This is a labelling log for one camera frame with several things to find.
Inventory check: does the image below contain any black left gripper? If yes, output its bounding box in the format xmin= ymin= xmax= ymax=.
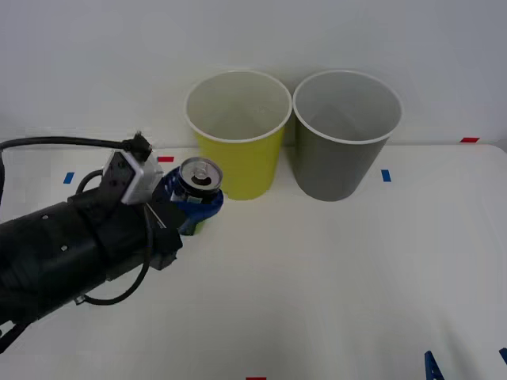
xmin=93 ymin=165 xmax=226 ymax=283

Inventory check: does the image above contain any dark grey drink can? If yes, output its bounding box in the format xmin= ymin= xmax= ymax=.
xmin=169 ymin=156 xmax=223 ymax=207

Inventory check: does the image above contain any yellow-green plastic bin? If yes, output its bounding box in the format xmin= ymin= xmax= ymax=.
xmin=184 ymin=70 xmax=293 ymax=201

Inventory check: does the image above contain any grey plastic bin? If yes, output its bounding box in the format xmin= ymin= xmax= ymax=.
xmin=292 ymin=70 xmax=403 ymax=203

